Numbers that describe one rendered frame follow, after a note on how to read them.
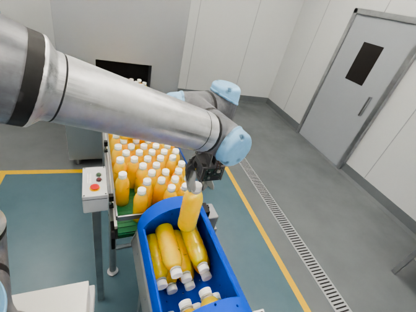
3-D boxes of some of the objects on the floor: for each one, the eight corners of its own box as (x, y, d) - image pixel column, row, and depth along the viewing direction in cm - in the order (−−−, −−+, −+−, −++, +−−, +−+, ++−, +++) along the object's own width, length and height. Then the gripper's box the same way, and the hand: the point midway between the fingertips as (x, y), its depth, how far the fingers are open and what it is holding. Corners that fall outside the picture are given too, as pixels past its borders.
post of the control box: (98, 301, 167) (90, 199, 113) (97, 296, 170) (90, 194, 116) (104, 299, 169) (99, 199, 114) (103, 294, 172) (99, 192, 117)
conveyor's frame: (110, 320, 160) (109, 235, 111) (100, 167, 279) (98, 93, 230) (179, 299, 180) (203, 220, 131) (142, 164, 299) (148, 96, 250)
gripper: (200, 148, 60) (185, 207, 72) (238, 147, 65) (219, 203, 77) (189, 131, 67) (177, 188, 78) (225, 131, 72) (209, 185, 83)
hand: (196, 186), depth 79 cm, fingers closed on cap, 4 cm apart
